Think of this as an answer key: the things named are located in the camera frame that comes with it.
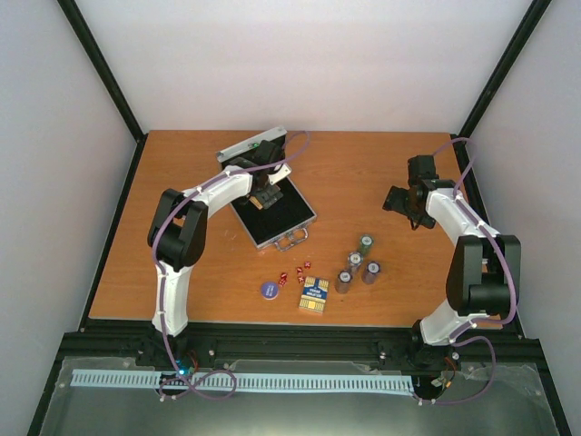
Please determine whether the green poker chip stack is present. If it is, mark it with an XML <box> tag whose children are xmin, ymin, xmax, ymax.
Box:
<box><xmin>359</xmin><ymin>234</ymin><xmax>374</xmax><ymax>257</ymax></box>

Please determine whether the purple poker chip stack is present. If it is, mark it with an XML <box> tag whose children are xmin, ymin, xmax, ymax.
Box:
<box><xmin>361</xmin><ymin>261</ymin><xmax>380</xmax><ymax>285</ymax></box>

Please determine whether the brown poker chip stack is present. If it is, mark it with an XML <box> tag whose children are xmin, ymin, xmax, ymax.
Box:
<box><xmin>335</xmin><ymin>270</ymin><xmax>352</xmax><ymax>294</ymax></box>

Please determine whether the blue playing card deck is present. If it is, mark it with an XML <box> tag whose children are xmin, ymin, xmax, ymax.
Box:
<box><xmin>299</xmin><ymin>276</ymin><xmax>330</xmax><ymax>314</ymax></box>

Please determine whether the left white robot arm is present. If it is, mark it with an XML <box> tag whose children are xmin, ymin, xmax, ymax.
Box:
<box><xmin>147</xmin><ymin>139</ymin><xmax>291</xmax><ymax>366</ymax></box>

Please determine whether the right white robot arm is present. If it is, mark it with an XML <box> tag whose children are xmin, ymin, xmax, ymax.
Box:
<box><xmin>383</xmin><ymin>178</ymin><xmax>521</xmax><ymax>368</ymax></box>

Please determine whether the aluminium poker case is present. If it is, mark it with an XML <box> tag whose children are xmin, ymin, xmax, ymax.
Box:
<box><xmin>216</xmin><ymin>126</ymin><xmax>317</xmax><ymax>252</ymax></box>

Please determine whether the blue small blind button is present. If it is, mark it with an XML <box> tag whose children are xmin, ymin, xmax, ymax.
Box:
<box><xmin>260</xmin><ymin>282</ymin><xmax>280</xmax><ymax>301</ymax></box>

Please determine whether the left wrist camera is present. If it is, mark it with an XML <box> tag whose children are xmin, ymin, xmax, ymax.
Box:
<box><xmin>268</xmin><ymin>163</ymin><xmax>291</xmax><ymax>185</ymax></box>

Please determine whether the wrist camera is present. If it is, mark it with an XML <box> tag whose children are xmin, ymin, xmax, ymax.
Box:
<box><xmin>268</xmin><ymin>163</ymin><xmax>291</xmax><ymax>185</ymax></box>
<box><xmin>408</xmin><ymin>154</ymin><xmax>439</xmax><ymax>186</ymax></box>

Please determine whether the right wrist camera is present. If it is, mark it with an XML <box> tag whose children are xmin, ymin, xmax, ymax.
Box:
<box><xmin>408</xmin><ymin>154</ymin><xmax>439</xmax><ymax>186</ymax></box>

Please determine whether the light blue cable duct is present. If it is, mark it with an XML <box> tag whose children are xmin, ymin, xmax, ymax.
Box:
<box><xmin>70</xmin><ymin>369</ymin><xmax>414</xmax><ymax>396</ymax></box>

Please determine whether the black aluminium frame rail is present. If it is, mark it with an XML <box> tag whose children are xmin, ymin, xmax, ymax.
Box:
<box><xmin>57</xmin><ymin>321</ymin><xmax>547</xmax><ymax>374</ymax></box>

